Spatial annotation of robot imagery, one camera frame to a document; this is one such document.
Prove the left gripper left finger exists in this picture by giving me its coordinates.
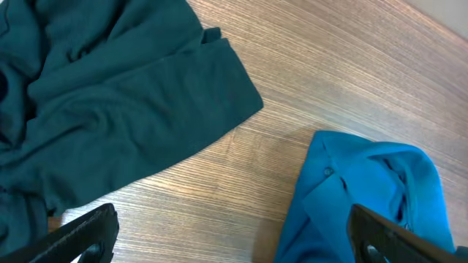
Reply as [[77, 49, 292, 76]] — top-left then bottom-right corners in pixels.
[[1, 203, 119, 263]]

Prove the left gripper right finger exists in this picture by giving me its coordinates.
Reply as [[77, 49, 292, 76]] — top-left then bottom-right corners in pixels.
[[347, 205, 467, 263]]

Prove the blue t-shirt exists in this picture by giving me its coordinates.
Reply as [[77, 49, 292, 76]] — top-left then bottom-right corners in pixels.
[[274, 131, 455, 262]]

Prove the black garment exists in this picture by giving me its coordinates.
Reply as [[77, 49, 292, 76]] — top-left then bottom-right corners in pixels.
[[1, 0, 263, 255]]

